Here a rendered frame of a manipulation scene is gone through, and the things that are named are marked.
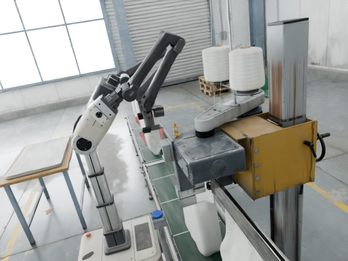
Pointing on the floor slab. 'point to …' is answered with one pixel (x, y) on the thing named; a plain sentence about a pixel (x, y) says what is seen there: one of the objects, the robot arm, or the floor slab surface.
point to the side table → (46, 189)
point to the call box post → (164, 243)
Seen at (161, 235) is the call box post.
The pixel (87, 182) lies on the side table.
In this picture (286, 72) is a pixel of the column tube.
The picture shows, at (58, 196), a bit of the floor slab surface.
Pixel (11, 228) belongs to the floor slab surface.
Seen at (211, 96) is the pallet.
